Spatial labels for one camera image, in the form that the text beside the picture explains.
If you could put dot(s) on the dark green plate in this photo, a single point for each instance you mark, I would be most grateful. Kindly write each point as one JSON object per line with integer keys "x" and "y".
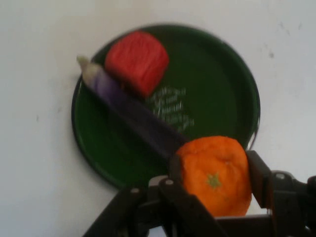
{"x": 212, "y": 81}

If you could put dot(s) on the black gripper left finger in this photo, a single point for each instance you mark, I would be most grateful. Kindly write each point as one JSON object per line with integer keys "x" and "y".
{"x": 153, "y": 209}

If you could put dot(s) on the purple toy eggplant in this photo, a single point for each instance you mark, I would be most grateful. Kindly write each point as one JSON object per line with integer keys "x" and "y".
{"x": 118, "y": 101}

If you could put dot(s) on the red toy cube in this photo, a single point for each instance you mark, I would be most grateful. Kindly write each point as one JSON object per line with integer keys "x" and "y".
{"x": 138, "y": 61}

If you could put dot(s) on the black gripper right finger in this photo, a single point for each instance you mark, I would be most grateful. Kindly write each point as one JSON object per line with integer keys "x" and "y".
{"x": 279, "y": 192}

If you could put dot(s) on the orange toy tangerine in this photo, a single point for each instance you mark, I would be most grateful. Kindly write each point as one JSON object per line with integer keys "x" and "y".
{"x": 214, "y": 177}

